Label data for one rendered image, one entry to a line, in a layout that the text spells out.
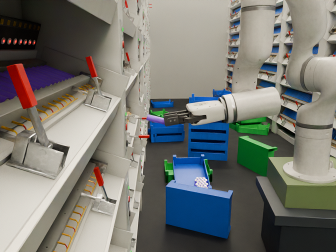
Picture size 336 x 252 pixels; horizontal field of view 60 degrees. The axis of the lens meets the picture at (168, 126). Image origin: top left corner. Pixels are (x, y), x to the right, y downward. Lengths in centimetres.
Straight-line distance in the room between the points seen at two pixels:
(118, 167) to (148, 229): 77
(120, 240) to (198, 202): 62
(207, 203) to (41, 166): 114
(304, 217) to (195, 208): 49
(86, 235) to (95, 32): 41
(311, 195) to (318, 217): 8
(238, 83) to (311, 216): 51
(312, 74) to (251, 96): 29
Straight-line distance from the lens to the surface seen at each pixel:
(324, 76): 106
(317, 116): 110
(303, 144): 114
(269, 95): 87
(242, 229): 150
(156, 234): 142
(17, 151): 27
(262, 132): 303
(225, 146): 224
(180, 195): 138
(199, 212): 139
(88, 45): 68
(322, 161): 116
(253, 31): 84
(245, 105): 85
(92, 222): 56
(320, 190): 115
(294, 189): 112
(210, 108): 82
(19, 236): 20
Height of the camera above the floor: 82
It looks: 15 degrees down
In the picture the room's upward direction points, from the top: straight up
